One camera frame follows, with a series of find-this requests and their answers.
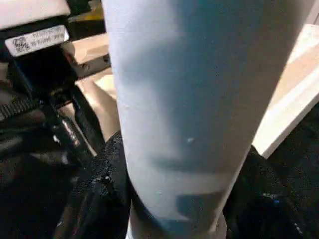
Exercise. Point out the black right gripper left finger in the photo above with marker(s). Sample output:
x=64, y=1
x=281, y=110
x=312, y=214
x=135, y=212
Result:
x=99, y=199

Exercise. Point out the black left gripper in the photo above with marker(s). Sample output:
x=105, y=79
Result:
x=30, y=74

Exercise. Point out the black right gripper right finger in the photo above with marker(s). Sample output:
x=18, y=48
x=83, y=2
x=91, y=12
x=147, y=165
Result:
x=264, y=214

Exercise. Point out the white plastic table top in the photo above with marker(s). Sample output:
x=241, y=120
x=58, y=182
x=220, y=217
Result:
x=286, y=99

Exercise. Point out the white plastic table leg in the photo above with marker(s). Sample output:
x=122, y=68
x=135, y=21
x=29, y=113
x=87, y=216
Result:
x=199, y=99

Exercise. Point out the black mat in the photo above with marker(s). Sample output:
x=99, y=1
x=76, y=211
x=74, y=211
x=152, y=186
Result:
x=301, y=161

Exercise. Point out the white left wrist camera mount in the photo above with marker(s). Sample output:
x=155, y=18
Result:
x=30, y=12

